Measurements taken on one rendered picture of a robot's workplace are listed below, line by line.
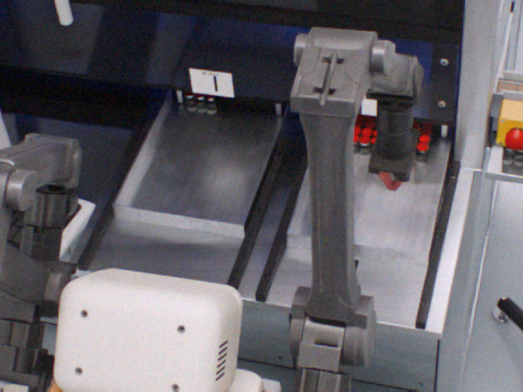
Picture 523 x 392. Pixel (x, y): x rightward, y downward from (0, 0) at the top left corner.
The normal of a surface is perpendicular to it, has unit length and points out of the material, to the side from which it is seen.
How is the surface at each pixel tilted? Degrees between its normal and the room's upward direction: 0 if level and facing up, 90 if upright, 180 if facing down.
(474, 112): 90
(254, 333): 90
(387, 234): 0
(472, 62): 90
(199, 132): 0
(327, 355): 37
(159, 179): 0
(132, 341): 48
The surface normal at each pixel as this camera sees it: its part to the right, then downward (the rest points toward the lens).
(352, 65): -0.16, -0.56
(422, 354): -0.26, 0.71
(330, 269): -0.29, 0.54
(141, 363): -0.22, 0.07
